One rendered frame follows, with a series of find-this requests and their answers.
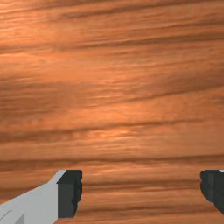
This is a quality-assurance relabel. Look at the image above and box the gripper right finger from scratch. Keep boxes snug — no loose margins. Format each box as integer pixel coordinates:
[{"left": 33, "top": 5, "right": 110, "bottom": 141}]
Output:
[{"left": 199, "top": 169, "right": 224, "bottom": 215}]

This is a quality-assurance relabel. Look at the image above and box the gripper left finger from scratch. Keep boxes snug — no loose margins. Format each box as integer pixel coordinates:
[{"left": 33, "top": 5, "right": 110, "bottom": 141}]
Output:
[{"left": 0, "top": 169, "right": 83, "bottom": 224}]

